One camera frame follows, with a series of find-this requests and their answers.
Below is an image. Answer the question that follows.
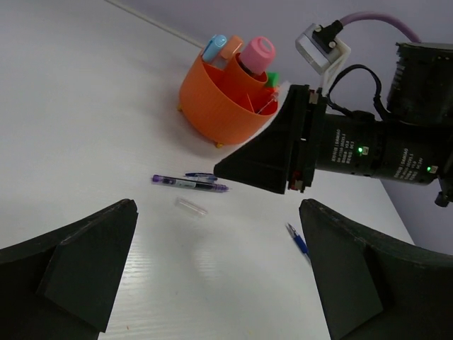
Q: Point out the clear red pen cap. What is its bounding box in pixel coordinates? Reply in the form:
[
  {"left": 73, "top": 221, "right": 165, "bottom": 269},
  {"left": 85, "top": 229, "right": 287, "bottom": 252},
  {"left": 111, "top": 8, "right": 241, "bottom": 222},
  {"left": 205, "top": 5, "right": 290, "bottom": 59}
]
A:
[{"left": 175, "top": 198, "right": 207, "bottom": 217}]

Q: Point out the black highlighter green cap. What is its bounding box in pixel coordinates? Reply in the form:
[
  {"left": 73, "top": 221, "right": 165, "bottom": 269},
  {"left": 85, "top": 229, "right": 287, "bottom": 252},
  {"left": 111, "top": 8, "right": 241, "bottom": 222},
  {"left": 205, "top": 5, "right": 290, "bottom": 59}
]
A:
[{"left": 265, "top": 72, "right": 280, "bottom": 89}]

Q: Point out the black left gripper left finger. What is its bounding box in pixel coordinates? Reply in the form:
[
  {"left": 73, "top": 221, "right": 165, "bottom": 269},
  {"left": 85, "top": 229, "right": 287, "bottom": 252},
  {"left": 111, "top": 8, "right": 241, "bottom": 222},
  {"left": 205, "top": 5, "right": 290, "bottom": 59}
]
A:
[{"left": 1, "top": 199, "right": 138, "bottom": 339}]

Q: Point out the pink capped sticker bottle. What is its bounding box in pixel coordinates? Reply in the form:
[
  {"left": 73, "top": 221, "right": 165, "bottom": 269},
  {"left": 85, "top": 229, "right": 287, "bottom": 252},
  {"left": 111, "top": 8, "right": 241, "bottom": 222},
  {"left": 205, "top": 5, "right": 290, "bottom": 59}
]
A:
[{"left": 239, "top": 36, "right": 276, "bottom": 76}]

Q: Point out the orange round divided organizer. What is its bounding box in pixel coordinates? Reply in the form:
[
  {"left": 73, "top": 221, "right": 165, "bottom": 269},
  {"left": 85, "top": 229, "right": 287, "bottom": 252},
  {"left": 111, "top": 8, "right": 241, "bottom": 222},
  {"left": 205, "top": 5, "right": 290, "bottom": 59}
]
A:
[{"left": 178, "top": 55, "right": 278, "bottom": 146}]

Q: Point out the purple gel pen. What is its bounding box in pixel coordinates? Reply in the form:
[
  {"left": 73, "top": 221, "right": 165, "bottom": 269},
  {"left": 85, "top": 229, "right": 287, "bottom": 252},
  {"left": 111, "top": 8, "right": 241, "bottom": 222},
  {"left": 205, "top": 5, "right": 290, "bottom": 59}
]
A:
[{"left": 151, "top": 174, "right": 229, "bottom": 193}]

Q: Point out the blue translucent highlighter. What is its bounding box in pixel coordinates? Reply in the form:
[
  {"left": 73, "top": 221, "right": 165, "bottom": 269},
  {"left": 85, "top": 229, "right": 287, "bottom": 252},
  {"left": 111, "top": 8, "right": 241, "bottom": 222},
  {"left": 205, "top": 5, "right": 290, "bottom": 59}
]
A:
[{"left": 202, "top": 34, "right": 228, "bottom": 63}]

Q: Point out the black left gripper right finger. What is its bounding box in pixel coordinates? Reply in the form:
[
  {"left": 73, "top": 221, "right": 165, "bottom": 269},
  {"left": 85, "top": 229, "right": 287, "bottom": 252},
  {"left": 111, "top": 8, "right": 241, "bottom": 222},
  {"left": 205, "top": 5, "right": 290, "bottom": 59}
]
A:
[{"left": 299, "top": 199, "right": 452, "bottom": 339}]

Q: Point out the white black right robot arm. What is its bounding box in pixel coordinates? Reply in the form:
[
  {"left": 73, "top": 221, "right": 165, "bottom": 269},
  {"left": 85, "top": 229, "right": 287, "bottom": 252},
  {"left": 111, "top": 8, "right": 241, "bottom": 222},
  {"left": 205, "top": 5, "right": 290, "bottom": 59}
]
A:
[{"left": 214, "top": 42, "right": 452, "bottom": 207}]

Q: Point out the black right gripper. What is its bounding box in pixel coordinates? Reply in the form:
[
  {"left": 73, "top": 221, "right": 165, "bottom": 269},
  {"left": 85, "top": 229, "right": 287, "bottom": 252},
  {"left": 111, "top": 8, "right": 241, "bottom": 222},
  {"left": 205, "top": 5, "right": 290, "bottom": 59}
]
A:
[{"left": 213, "top": 84, "right": 386, "bottom": 194}]

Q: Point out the blue pen cap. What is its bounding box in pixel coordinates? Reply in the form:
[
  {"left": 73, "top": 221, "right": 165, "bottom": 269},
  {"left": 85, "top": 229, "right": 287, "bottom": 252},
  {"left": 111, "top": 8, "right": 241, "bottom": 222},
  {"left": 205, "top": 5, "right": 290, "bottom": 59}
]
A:
[{"left": 185, "top": 172, "right": 218, "bottom": 182}]

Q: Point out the orange translucent highlighter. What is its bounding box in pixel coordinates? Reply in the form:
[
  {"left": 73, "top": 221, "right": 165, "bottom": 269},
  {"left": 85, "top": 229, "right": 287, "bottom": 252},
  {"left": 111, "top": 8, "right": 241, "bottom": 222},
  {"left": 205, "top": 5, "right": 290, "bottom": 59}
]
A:
[{"left": 216, "top": 35, "right": 243, "bottom": 69}]

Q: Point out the red gel pen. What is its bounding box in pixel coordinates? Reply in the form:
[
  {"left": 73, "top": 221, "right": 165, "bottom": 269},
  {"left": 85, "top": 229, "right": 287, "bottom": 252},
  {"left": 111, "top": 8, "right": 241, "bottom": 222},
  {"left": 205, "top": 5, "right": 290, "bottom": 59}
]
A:
[{"left": 256, "top": 90, "right": 279, "bottom": 115}]

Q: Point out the blue ballpoint pen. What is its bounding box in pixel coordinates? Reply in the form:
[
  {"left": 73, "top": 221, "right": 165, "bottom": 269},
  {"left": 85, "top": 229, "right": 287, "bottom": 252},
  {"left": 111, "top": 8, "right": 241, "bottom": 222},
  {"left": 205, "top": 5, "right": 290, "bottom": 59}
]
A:
[{"left": 286, "top": 223, "right": 309, "bottom": 259}]

